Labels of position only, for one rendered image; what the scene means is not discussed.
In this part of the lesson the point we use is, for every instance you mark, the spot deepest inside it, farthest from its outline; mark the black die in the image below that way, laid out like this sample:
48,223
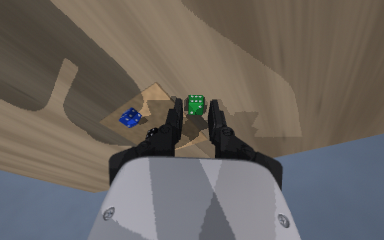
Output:
151,132

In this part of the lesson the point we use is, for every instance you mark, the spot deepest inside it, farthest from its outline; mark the blue die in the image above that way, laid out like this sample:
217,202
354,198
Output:
130,118

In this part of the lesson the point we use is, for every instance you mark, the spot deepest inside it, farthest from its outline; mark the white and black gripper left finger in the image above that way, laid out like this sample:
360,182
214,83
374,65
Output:
158,144

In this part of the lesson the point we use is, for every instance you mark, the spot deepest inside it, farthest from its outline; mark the green die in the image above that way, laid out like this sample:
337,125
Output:
195,104

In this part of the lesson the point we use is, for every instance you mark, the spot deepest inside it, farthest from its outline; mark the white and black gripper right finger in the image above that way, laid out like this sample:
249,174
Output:
228,146

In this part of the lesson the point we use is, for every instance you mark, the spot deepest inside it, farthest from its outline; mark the tan sandy mat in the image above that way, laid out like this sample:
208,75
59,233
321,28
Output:
153,104

